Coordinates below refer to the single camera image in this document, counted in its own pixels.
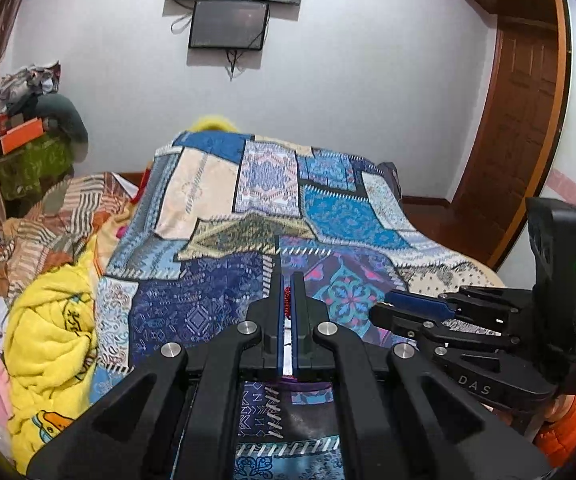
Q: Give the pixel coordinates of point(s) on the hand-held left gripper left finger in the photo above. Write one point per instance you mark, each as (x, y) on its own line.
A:
(281, 327)

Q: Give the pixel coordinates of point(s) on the yellow cartoon blanket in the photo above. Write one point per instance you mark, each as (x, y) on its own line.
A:
(50, 340)

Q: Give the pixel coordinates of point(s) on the brown wooden door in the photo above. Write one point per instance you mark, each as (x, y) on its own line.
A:
(515, 125)

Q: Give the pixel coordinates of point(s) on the small black wall screen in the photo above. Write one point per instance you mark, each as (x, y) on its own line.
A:
(229, 24)

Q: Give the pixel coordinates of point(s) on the green cloth-covered cabinet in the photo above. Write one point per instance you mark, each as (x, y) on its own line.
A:
(33, 167)

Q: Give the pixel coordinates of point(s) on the yellow pillow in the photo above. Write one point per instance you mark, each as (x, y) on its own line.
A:
(214, 124)

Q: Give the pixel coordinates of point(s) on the blue patchwork blanket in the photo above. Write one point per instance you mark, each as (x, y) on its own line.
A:
(248, 240)

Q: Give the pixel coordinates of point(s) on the orange striped blanket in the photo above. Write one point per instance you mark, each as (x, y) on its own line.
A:
(43, 230)

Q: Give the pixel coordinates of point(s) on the person's right forearm orange sleeve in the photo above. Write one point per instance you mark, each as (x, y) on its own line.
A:
(565, 430)

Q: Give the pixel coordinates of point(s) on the pile of clothes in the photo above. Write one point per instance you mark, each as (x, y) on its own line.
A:
(20, 97)

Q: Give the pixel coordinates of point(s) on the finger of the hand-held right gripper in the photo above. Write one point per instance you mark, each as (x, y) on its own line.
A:
(412, 301)
(397, 321)

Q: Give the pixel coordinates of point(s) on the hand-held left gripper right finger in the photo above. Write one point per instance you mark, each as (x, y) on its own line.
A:
(295, 330)

